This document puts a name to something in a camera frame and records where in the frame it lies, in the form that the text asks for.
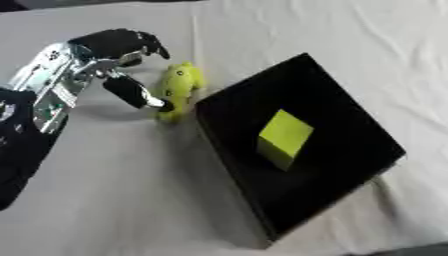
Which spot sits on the green soft toy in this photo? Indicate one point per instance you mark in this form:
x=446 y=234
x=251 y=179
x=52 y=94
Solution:
x=177 y=87

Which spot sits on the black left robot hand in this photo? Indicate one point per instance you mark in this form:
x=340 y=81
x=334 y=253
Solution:
x=111 y=43

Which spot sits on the yellow-green block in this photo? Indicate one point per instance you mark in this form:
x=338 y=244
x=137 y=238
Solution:
x=284 y=137

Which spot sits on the black open box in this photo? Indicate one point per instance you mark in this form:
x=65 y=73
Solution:
x=326 y=110

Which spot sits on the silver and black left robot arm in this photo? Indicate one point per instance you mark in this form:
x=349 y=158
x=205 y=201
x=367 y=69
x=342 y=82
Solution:
x=46 y=83

